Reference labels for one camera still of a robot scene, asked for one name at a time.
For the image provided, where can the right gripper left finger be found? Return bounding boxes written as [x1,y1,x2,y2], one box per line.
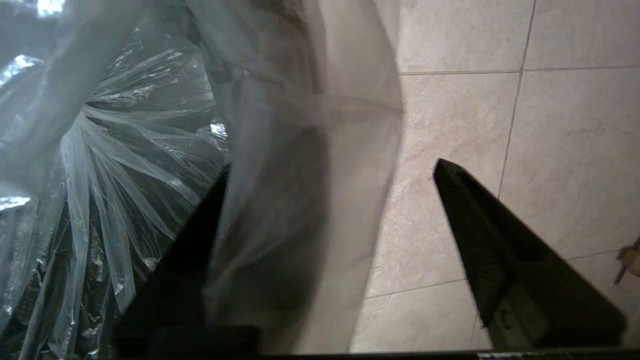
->
[114,165,260,353]

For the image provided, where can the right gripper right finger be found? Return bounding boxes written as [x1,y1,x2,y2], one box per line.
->
[432,158,627,351]

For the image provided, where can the clear plastic trash bag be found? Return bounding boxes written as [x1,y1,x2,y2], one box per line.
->
[0,0,405,357]

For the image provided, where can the black round trash bin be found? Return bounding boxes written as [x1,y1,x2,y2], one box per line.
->
[0,100,231,357]

